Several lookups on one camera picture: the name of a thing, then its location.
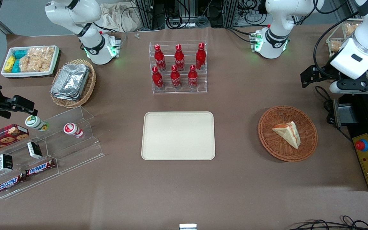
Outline aluminium frame post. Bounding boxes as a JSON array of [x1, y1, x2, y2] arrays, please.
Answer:
[[224, 0, 241, 28], [135, 0, 167, 30]]

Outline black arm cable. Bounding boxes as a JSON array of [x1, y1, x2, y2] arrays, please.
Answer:
[[313, 12, 361, 79]]

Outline Snickers bar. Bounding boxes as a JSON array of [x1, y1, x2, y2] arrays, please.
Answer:
[[0, 174, 27, 195], [25, 159, 57, 177]]

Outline white plastic bin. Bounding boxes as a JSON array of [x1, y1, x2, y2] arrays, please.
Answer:
[[1, 45, 60, 78]]

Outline white wire rack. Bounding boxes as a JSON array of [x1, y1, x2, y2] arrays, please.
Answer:
[[326, 19, 368, 80]]

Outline black power cable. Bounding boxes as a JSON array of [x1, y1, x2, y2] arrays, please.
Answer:
[[315, 86, 354, 143]]

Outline stacked aluminium foil trays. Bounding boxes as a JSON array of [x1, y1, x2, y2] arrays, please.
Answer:
[[50, 64, 90, 101]]

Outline clear acrylic step display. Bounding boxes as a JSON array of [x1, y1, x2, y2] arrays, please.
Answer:
[[0, 106, 105, 200]]

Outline bagged snack in rack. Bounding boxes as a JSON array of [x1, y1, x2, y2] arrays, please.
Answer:
[[345, 23, 363, 37], [329, 41, 345, 53]]

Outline yellow snack packet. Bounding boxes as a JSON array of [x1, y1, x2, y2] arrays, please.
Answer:
[[4, 56, 16, 73]]

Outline brown wicker basket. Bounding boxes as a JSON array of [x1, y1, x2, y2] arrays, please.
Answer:
[[258, 106, 318, 162]]

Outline clear acrylic bottle rack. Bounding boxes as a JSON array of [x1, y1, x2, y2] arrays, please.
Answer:
[[149, 40, 208, 94]]

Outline triangular sandwich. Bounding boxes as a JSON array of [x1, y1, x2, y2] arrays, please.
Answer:
[[272, 120, 301, 150]]

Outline grey metal plate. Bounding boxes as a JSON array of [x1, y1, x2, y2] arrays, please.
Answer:
[[333, 98, 360, 128]]

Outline beige cloth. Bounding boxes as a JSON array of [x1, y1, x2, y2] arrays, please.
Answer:
[[102, 3, 143, 33]]

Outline black appliance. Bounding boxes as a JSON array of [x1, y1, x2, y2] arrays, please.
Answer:
[[332, 91, 368, 192]]

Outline light wicker basket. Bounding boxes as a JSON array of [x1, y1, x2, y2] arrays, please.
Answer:
[[50, 59, 96, 109]]

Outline green-capped yogurt bottle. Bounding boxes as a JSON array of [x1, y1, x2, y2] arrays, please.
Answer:
[[25, 115, 50, 132]]

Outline black floor cables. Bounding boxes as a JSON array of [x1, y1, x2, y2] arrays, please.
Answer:
[[287, 215, 368, 230]]

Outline red cola bottle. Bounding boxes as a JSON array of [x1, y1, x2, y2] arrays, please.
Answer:
[[152, 66, 165, 90], [195, 42, 206, 70], [170, 65, 182, 89], [154, 44, 167, 72], [174, 44, 185, 72], [188, 65, 199, 89]]

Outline beige plastic tray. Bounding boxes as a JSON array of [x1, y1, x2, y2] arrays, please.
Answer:
[[141, 111, 216, 161]]

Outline red plaid cookie box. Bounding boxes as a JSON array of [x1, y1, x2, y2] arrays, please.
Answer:
[[0, 124, 30, 157]]

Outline red-capped yogurt bottle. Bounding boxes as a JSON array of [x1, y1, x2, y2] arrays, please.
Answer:
[[64, 123, 85, 139]]

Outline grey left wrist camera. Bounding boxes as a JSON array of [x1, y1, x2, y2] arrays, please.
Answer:
[[329, 78, 368, 95]]

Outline small black white box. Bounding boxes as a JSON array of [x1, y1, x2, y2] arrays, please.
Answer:
[[0, 154, 14, 172], [27, 142, 43, 159]]

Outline bagged rice crackers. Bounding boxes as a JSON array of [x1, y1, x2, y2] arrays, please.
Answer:
[[19, 47, 55, 73]]

